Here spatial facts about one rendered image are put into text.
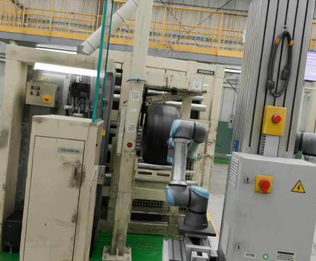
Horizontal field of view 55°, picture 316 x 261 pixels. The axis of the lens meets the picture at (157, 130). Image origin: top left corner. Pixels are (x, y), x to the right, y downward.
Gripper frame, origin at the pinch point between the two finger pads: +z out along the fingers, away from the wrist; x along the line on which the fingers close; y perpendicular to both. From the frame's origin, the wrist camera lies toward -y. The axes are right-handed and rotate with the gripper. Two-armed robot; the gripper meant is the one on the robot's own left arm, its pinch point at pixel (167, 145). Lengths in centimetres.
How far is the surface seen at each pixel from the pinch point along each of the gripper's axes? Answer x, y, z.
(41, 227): 83, -61, -54
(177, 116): -7.4, 26.0, 5.1
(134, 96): 32, 41, 16
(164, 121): 4.5, 19.7, 1.2
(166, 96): -3, 52, 55
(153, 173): 7.8, -25.7, 14.4
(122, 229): 29, -81, 31
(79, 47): 88, 85, 39
